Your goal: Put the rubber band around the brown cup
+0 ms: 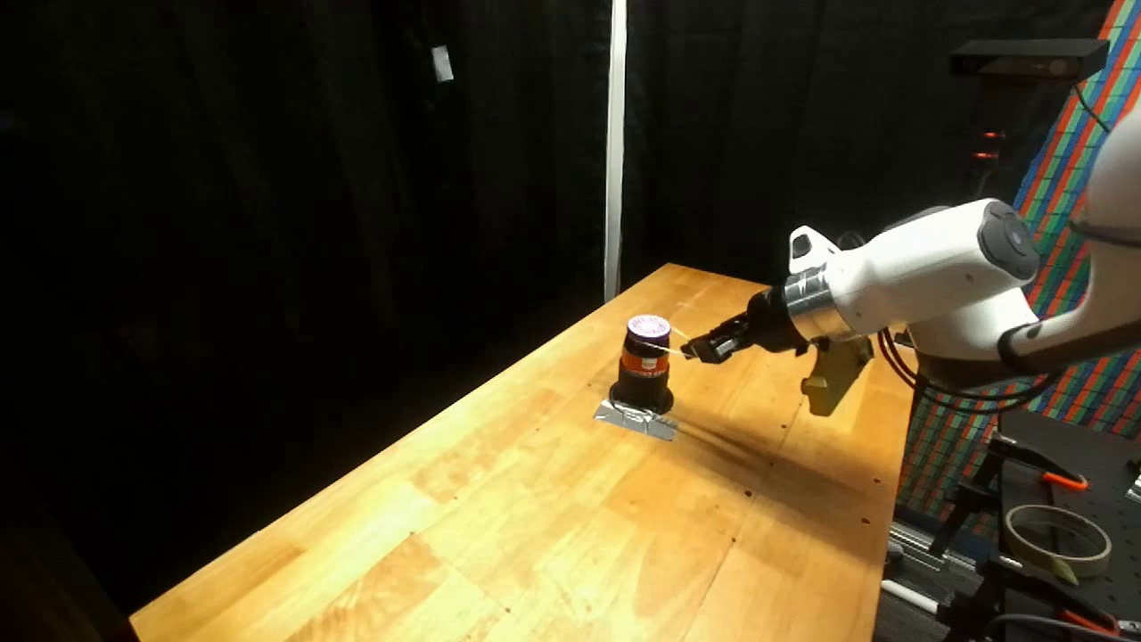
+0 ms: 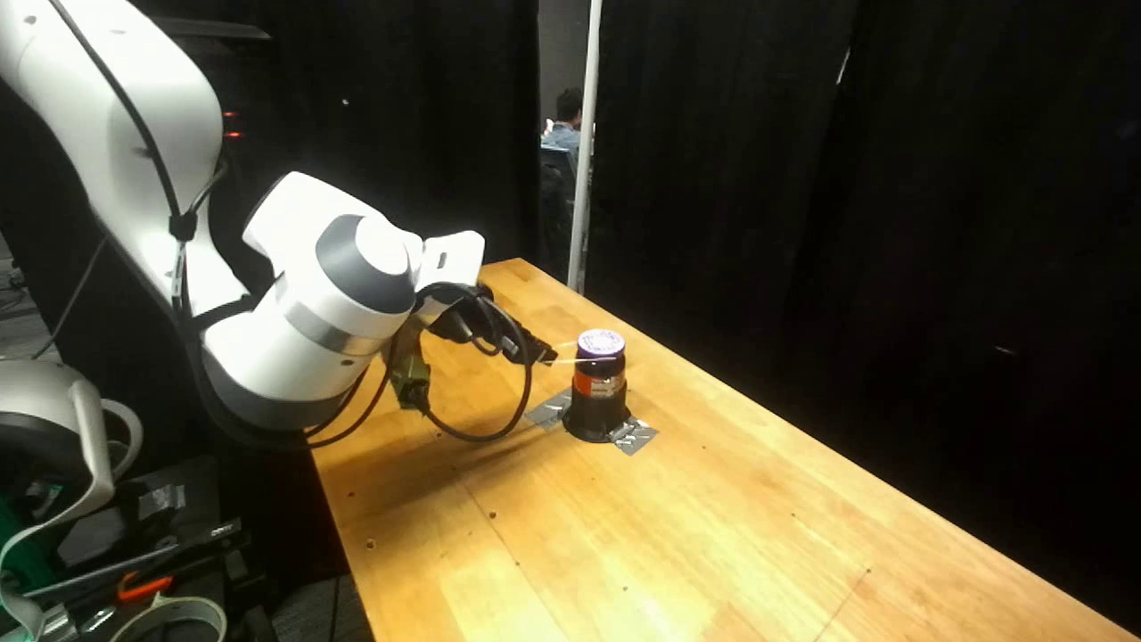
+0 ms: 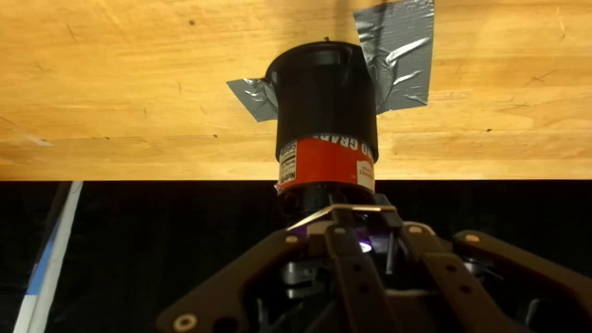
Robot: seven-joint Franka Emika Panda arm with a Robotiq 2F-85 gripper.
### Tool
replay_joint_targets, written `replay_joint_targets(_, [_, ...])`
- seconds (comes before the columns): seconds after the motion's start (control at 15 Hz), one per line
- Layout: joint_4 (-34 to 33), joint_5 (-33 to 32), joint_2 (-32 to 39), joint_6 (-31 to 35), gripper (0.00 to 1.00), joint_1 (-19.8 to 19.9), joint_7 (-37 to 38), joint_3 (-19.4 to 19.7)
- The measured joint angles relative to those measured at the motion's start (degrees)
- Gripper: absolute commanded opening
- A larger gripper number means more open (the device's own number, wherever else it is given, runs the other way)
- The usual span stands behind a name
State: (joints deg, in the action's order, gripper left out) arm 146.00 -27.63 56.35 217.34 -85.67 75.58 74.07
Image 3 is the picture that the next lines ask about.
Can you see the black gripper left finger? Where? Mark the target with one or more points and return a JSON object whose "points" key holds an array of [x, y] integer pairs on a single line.
{"points": [[246, 271]]}

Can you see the grey duct tape patch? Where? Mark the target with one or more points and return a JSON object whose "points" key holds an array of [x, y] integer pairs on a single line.
{"points": [[400, 56]]}

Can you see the white vertical pole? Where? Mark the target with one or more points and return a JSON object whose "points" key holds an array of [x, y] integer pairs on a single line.
{"points": [[52, 260]]}

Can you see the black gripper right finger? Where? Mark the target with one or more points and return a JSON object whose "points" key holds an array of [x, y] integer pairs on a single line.
{"points": [[450, 278]]}

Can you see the brown cup with orange label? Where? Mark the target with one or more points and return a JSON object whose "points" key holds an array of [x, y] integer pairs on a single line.
{"points": [[324, 105]]}

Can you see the tan rubber band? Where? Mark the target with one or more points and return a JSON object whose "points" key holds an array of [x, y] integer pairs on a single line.
{"points": [[357, 208]]}

